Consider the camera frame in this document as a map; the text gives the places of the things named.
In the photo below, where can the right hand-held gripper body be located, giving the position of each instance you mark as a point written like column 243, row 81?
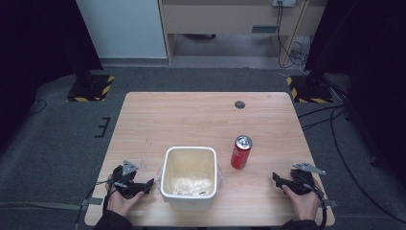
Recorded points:
column 303, row 180

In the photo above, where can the beige wooden desk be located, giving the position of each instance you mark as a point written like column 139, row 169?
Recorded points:
column 223, row 19

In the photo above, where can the person's right hand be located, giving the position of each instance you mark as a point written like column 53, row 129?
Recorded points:
column 303, row 204

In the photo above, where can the white panel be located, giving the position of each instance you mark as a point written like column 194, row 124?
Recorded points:
column 121, row 28

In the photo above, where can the crumpled white paper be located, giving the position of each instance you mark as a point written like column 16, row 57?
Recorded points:
column 192, row 186

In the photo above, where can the black striped stand base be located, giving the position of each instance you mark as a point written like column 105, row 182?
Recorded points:
column 91, row 87
column 311, row 90

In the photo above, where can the grey power strip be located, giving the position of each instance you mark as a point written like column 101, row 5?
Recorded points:
column 283, row 3

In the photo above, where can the red drink can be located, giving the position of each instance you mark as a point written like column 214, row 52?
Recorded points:
column 241, row 155

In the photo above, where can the white plastic bin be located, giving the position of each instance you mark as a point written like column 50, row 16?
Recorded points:
column 189, row 201

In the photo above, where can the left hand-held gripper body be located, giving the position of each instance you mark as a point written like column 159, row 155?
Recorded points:
column 128, row 179

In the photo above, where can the person's left hand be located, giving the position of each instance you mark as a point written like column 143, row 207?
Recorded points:
column 123, row 202

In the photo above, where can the black curtain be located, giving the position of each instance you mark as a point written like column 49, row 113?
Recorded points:
column 370, row 64
column 38, row 48

